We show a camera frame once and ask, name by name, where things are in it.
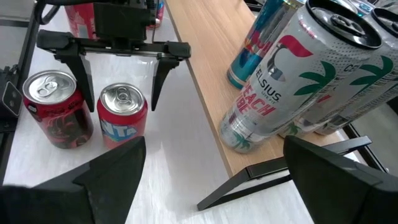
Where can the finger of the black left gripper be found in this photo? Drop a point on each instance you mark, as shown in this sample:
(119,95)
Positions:
(79,74)
(161,81)

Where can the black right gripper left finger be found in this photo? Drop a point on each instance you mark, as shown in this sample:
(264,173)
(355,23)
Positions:
(77,199)

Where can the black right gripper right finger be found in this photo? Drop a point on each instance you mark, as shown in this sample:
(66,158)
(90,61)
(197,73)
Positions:
(348,193)

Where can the red Coca-Cola can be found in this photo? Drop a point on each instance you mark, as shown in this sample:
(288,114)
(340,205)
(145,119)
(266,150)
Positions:
(56,124)

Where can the red soda can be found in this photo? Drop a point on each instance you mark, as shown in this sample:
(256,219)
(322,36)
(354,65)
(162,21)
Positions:
(121,124)

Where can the black metal shelf leg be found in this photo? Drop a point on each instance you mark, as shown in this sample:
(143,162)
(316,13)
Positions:
(236,183)

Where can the black table-level camera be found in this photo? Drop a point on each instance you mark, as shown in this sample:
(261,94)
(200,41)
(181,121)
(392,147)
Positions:
(11,99)

